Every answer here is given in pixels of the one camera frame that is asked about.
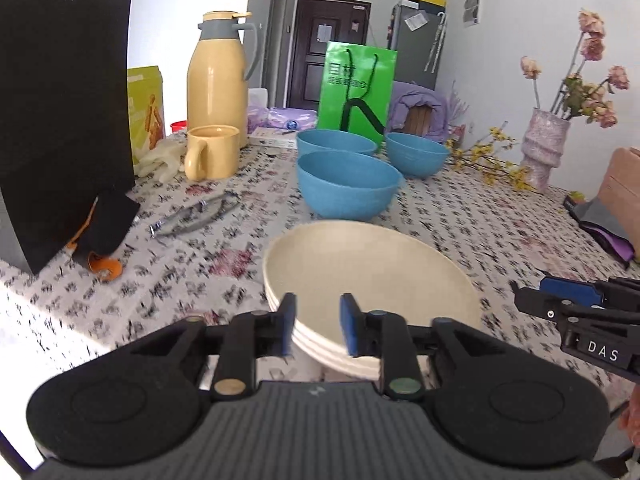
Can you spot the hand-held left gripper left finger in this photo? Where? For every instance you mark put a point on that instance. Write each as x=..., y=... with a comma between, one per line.
x=286, y=325

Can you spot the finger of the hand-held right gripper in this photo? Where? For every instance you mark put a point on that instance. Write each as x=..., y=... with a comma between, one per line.
x=537, y=302
x=570, y=291

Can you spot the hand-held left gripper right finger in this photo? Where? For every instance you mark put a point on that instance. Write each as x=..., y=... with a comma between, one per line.
x=350, y=325

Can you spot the stack of cream plates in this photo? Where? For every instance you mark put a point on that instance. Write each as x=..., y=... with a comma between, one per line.
x=375, y=270

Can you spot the blue bowl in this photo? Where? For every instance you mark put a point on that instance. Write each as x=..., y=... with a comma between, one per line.
x=335, y=141
x=345, y=195
x=415, y=157

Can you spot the person's right hand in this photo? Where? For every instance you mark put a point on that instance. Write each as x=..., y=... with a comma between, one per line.
x=632, y=417

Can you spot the purple cloth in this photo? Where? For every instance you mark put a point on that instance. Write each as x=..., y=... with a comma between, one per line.
x=620, y=247

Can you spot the grey cloth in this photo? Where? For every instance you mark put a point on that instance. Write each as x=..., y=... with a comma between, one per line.
x=600, y=215

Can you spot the printed tablecloth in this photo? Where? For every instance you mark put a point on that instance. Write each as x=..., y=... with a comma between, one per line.
x=200, y=280

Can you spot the yellow flower branch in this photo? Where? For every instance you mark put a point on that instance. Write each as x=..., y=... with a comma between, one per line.
x=521, y=176

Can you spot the lilac textured vase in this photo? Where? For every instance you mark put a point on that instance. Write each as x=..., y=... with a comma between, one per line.
x=542, y=150

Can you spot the metal tongs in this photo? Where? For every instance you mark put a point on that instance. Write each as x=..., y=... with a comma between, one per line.
x=190, y=217

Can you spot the yellow mug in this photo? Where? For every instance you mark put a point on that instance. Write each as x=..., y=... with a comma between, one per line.
x=220, y=155

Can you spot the white booklet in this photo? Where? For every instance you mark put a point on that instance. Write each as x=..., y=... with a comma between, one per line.
x=272, y=136

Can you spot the black and orange object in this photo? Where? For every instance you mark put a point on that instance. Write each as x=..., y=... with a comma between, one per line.
x=107, y=225

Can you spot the purple plastic package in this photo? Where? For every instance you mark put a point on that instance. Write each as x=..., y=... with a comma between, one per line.
x=280, y=117

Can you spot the white rubber gloves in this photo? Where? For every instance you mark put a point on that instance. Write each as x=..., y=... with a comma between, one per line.
x=160, y=157

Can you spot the wooden chair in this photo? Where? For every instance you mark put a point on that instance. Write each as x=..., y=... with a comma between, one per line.
x=420, y=120

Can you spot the green paper bag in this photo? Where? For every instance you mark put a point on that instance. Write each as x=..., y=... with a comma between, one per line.
x=335, y=105

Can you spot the red container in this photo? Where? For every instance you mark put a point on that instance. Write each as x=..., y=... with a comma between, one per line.
x=178, y=126

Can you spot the white plastic box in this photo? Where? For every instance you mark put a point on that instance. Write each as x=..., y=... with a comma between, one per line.
x=258, y=97

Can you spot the dark brown door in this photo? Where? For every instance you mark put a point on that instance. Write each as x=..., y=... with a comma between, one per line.
x=305, y=80

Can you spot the dried pink rose bouquet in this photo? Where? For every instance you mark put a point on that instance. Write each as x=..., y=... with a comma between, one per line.
x=592, y=45

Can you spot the yellow thermos jug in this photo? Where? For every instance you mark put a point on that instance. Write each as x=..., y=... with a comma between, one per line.
x=215, y=85

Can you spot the yellow-green printed box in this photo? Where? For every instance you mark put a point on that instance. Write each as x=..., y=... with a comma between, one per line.
x=145, y=110

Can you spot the grey refrigerator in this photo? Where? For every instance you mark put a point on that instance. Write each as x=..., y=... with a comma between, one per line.
x=415, y=57

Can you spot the grey side door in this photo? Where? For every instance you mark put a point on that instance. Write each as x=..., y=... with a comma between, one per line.
x=277, y=50

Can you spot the hanging folded umbrella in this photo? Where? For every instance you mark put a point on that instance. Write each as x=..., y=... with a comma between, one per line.
x=434, y=45

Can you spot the paper sheet on door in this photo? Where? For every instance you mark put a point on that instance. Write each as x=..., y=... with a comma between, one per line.
x=325, y=33

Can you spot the paper sheet on refrigerator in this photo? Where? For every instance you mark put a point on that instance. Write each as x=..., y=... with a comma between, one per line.
x=416, y=21

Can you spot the black paper bag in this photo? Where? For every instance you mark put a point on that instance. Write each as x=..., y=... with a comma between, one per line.
x=60, y=110

